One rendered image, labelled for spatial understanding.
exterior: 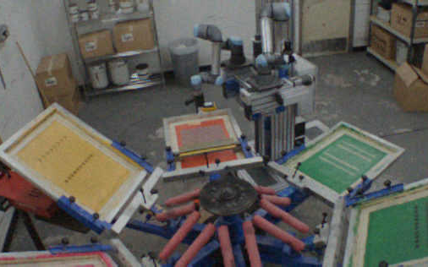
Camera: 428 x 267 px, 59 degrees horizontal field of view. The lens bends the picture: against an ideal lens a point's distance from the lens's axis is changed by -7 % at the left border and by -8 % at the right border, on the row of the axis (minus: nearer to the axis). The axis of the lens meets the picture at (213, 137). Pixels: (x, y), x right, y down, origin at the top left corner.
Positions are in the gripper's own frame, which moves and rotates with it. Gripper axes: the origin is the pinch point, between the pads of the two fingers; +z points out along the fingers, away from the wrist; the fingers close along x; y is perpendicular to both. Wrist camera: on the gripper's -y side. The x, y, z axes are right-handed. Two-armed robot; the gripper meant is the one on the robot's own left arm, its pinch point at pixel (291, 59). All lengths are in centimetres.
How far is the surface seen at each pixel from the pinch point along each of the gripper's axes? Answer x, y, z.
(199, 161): 76, 63, 6
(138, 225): 112, 61, 65
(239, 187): 43, 31, 78
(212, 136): 66, 64, -26
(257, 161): 34, 60, 21
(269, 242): 32, 62, 92
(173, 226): 84, 52, 80
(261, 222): 34, 40, 98
